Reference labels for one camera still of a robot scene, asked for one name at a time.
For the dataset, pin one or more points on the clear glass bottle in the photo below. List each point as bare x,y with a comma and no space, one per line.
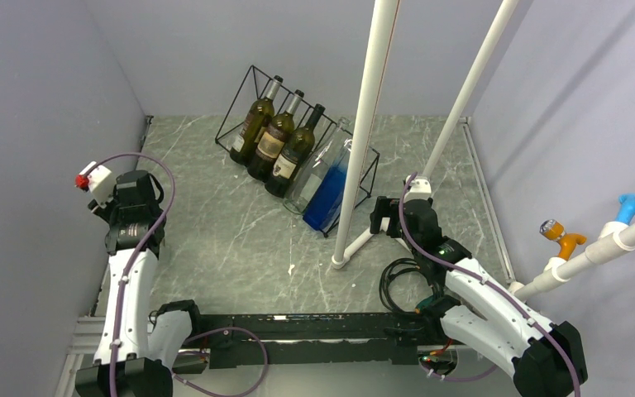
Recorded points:
314,168

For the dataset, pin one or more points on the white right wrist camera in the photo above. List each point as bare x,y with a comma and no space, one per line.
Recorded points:
418,187

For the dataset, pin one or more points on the dark wine bottle cream label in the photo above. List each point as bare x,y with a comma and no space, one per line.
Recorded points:
260,113

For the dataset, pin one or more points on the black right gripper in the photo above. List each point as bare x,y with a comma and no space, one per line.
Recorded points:
385,207

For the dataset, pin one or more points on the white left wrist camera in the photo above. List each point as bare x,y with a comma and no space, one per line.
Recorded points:
97,180

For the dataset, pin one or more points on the dark wine bottle black top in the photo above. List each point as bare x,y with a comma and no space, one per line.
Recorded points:
294,153

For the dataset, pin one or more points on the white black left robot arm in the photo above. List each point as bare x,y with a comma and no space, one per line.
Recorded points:
136,355

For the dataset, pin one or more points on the green wine bottle grey capsule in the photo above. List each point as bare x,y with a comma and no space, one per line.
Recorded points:
273,139

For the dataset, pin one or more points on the orange pipe valve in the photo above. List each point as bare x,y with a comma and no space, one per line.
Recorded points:
554,231

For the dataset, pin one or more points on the black wire wine rack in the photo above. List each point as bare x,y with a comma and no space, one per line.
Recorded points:
254,86

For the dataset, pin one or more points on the white PVC pipe frame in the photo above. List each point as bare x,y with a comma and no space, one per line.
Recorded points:
381,36

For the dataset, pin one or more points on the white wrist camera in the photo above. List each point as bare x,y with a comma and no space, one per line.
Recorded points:
97,180
418,187

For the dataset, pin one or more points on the white PVC side pipe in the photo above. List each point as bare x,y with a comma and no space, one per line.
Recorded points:
606,249

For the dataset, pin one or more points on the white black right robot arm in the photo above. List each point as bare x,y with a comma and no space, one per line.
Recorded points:
466,305

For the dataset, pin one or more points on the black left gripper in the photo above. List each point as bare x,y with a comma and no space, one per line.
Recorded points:
104,212

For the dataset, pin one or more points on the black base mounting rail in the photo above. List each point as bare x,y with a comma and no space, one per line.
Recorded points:
230,340

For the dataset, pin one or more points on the blue square glass bottle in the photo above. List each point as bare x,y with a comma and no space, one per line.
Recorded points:
327,198

